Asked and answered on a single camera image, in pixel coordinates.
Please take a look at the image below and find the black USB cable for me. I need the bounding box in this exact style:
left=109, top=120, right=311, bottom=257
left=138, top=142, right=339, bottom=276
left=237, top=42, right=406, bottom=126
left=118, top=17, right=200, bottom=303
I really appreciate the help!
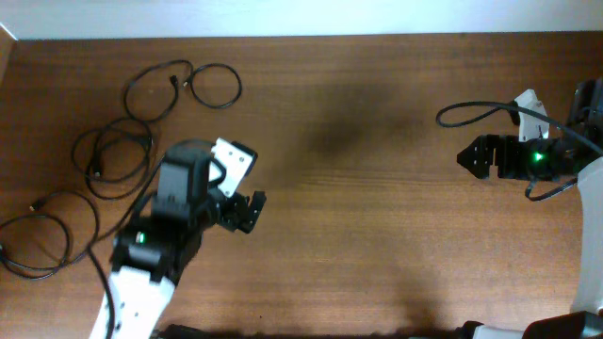
left=70, top=58, right=195, bottom=201

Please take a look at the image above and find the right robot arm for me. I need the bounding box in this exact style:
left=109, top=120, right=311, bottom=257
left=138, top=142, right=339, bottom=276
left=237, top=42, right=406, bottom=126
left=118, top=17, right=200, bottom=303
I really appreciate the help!
left=456, top=79, right=602, bottom=339

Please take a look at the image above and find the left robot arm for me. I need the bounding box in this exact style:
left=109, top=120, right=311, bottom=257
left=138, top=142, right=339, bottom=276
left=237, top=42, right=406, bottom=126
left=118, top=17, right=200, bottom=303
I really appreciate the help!
left=90, top=138, right=267, bottom=338

